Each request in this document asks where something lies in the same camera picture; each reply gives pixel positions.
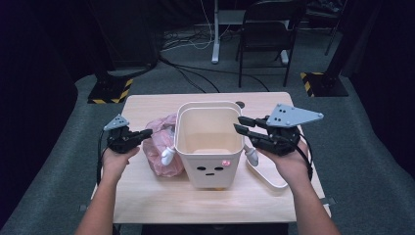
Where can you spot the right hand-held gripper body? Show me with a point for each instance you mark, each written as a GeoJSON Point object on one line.
{"type": "Point", "coordinates": [280, 140]}

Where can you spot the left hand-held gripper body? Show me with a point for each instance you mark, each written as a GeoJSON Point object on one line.
{"type": "Point", "coordinates": [120, 140]}

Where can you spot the pink plastic trash bag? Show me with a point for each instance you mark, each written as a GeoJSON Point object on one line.
{"type": "Point", "coordinates": [156, 153]}

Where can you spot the white trash bin with face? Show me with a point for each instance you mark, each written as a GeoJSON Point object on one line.
{"type": "Point", "coordinates": [212, 176]}

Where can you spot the person's left hand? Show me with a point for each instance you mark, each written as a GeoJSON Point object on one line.
{"type": "Point", "coordinates": [115, 164]}

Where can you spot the person's right hand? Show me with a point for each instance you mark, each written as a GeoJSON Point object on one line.
{"type": "Point", "coordinates": [292, 166]}

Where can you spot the black stand with striped base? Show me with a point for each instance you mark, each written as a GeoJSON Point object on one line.
{"type": "Point", "coordinates": [109, 88]}
{"type": "Point", "coordinates": [326, 84]}

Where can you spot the grey tape piece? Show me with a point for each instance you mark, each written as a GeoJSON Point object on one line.
{"type": "Point", "coordinates": [329, 201]}
{"type": "Point", "coordinates": [83, 208]}

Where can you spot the black chair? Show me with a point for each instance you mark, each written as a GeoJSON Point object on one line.
{"type": "Point", "coordinates": [266, 32]}

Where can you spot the person's dark clothing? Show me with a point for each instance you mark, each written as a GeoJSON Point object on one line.
{"type": "Point", "coordinates": [215, 230]}

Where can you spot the white desk frame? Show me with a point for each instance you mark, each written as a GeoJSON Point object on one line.
{"type": "Point", "coordinates": [215, 39]}

